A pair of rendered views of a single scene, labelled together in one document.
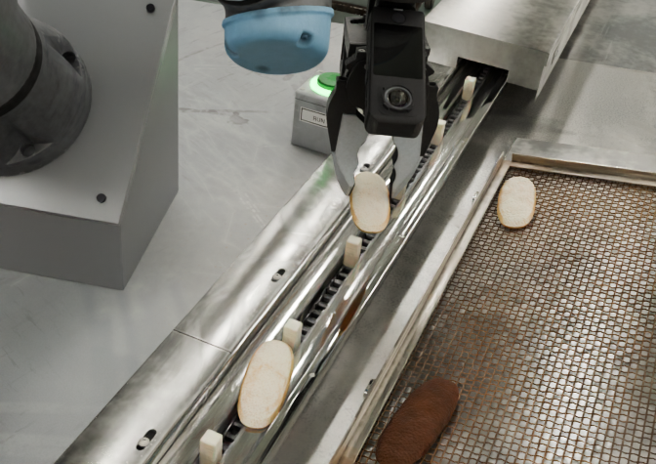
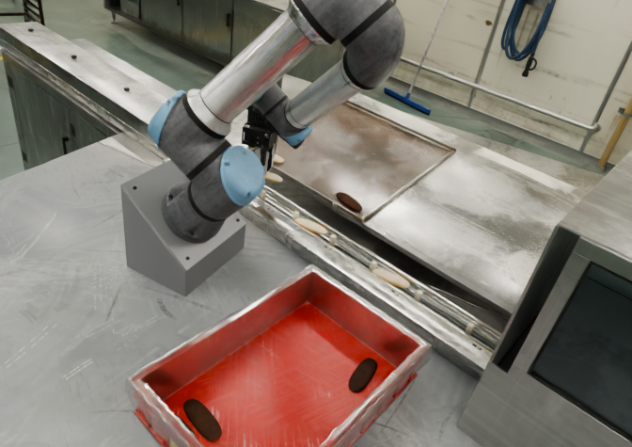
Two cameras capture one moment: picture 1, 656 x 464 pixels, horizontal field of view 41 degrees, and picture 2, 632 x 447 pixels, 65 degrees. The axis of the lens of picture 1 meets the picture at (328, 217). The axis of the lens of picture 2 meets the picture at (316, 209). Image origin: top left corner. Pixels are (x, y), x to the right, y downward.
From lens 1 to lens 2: 1.18 m
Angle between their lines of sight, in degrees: 59
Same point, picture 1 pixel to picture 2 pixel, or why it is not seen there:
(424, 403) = (345, 198)
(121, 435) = (323, 250)
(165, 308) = (257, 241)
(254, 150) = not seen: hidden behind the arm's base
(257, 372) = (309, 225)
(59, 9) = (171, 176)
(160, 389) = (309, 241)
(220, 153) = not seen: hidden behind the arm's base
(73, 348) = (267, 263)
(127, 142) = not seen: hidden behind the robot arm
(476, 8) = (150, 112)
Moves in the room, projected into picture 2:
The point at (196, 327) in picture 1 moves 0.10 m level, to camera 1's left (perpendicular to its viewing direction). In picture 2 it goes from (287, 230) to (270, 248)
